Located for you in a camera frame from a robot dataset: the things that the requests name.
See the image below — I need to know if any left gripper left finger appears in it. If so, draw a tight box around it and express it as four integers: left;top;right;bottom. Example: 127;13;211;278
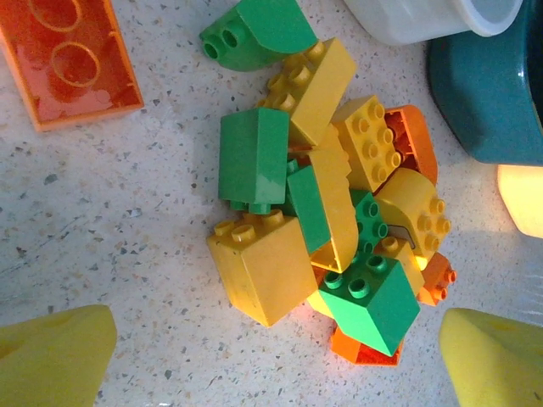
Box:
0;304;119;407

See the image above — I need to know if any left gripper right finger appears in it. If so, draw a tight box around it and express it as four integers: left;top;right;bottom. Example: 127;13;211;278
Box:
439;307;543;407

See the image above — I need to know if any small orange lego brick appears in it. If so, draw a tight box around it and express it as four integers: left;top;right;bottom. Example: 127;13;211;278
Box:
417;253;459;307

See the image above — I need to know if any yellow lego brick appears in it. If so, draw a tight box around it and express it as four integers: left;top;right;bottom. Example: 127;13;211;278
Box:
307;135;360;274
305;292;336;319
256;36;357;148
375;237;425;293
333;95;402;194
375;168;452;264
206;209;319;327

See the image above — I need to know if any orange plastic container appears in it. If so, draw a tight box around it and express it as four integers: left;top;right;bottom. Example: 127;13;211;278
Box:
496;164;543;238

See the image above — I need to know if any orange curved lego brick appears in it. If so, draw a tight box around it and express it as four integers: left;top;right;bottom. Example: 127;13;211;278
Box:
383;104;439;186

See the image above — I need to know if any teal plastic container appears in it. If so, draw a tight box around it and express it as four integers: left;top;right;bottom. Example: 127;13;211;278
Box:
426;0;543;166

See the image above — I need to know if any large orange lego brick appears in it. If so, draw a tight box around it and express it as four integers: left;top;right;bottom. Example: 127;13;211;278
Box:
0;0;145;132

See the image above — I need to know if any white plastic container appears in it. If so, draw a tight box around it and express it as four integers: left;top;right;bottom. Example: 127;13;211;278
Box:
342;0;525;47

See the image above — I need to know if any green curved lego brick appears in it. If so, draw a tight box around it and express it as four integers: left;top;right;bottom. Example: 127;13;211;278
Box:
199;0;319;73

